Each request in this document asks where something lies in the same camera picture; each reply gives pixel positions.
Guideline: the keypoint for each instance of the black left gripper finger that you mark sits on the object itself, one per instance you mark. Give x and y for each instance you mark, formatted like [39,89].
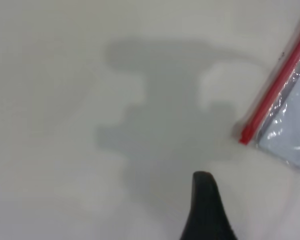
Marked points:
[205,212]

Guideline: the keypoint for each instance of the clear plastic zipper bag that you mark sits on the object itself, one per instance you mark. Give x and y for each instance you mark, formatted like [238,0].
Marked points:
[285,112]

